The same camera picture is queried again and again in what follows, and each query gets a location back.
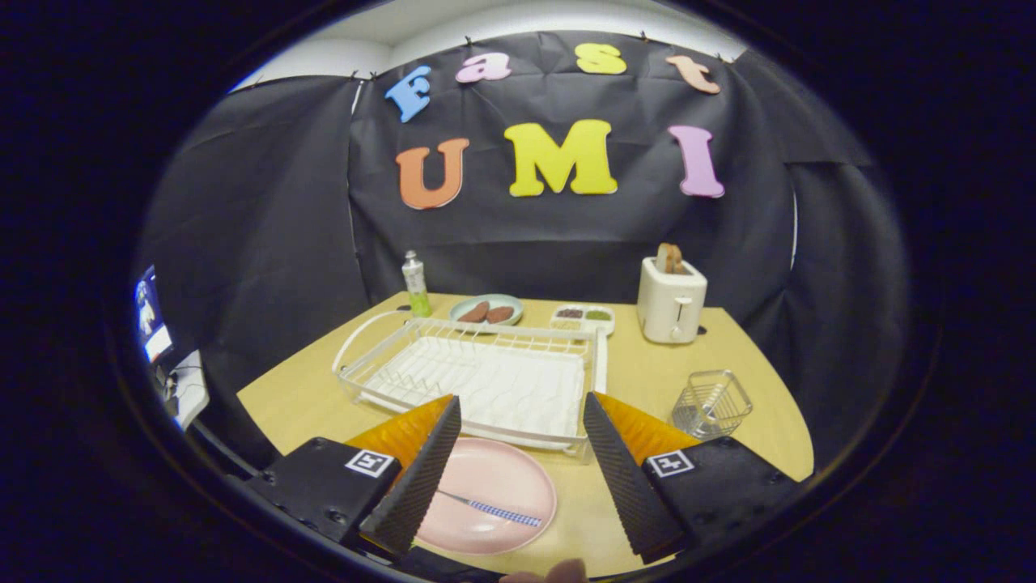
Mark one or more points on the pink plate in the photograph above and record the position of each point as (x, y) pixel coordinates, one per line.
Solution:
(502, 474)

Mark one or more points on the pile of green beans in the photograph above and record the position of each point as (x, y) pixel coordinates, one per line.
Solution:
(598, 314)

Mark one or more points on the cream white toaster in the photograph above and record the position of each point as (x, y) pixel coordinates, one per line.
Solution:
(670, 308)

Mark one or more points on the white device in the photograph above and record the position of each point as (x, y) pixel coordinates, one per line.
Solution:
(190, 389)

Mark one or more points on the pile of beige grains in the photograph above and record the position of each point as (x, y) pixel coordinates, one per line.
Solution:
(566, 325)

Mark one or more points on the computer monitor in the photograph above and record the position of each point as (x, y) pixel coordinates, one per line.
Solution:
(152, 316)

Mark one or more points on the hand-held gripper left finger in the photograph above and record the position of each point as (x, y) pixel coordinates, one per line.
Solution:
(417, 478)

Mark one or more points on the white divided tray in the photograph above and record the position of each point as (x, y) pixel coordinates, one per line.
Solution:
(603, 325)

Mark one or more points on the black backdrop cloth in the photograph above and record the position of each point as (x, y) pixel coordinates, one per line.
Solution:
(566, 235)

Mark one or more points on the green liquid squeeze bottle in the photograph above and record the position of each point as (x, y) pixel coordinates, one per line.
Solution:
(418, 287)

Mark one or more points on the brown meat patty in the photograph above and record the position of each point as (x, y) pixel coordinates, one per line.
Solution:
(500, 314)
(474, 312)

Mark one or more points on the pale green plate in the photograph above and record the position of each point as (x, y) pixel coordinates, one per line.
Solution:
(506, 301)

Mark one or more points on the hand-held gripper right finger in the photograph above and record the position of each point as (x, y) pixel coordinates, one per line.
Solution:
(627, 486)

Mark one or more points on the brown toast slice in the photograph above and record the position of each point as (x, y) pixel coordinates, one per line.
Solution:
(677, 261)
(664, 259)

